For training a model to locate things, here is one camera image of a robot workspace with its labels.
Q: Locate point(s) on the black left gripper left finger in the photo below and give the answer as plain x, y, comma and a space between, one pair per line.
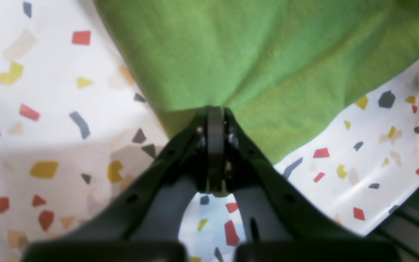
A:
142, 224

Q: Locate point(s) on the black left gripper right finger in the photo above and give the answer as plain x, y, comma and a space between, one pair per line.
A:
281, 225

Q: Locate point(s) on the green t-shirt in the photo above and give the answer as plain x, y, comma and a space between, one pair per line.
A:
286, 68

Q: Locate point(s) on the terrazzo pattern tablecloth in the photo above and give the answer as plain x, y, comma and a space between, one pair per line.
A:
76, 130

